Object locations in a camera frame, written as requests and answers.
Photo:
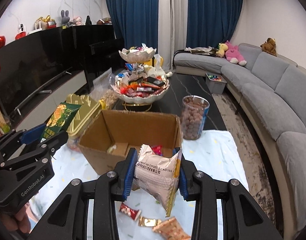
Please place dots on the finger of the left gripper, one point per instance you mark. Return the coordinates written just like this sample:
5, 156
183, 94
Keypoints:
32, 135
15, 155

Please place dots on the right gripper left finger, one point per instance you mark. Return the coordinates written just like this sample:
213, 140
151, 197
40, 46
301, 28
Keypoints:
66, 218

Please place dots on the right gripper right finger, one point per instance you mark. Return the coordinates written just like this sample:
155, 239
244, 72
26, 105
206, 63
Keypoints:
243, 218

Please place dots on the dark green snack packet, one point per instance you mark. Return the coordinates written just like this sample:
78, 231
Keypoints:
60, 120

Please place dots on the white twist candy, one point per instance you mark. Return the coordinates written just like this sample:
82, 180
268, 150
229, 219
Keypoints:
111, 149

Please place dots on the red white candy packet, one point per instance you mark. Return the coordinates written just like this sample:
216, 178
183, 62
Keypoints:
130, 212

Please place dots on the orange snack packet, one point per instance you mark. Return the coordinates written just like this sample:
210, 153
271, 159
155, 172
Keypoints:
171, 229

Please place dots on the gold foil candy packet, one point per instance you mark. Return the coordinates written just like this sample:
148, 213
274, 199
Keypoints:
148, 222

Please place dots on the pink yogurt hawthorn packet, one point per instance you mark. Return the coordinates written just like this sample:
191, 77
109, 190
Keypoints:
158, 175

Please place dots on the person's left hand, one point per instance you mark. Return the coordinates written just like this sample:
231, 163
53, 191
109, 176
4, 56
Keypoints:
19, 221

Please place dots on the tv console cabinet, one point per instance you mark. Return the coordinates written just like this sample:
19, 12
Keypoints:
41, 106

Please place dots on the gold lid candy container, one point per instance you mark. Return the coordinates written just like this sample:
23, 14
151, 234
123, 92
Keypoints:
88, 110

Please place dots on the brown cardboard box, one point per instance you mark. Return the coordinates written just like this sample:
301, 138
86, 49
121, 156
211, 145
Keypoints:
126, 130

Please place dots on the bag of nuts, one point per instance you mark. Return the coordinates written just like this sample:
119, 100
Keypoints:
108, 100

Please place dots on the black television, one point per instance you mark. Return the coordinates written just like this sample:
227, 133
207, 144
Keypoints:
29, 63

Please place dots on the light blue tablecloth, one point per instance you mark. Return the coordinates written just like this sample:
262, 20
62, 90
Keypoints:
215, 154

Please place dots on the two tier snack bowl stand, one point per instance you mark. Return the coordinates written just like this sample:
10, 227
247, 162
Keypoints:
144, 81

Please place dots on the clear jar of nuts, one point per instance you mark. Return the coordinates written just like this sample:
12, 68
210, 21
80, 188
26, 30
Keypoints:
193, 116

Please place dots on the grey rabbit plush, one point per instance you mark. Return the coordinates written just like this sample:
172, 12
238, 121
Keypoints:
64, 17

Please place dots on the grey sectional sofa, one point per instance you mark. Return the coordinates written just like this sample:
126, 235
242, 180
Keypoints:
271, 90

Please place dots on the grey storage bin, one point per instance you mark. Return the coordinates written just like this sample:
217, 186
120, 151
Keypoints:
215, 83

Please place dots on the pink plush toy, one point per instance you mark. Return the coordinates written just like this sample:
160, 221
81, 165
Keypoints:
233, 55

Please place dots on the yellow plush toy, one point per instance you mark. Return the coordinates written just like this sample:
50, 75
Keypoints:
222, 48

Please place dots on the brown teddy bear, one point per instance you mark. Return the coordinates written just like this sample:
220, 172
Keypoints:
269, 46

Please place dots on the blue curtains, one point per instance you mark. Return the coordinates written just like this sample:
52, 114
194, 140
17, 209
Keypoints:
169, 25

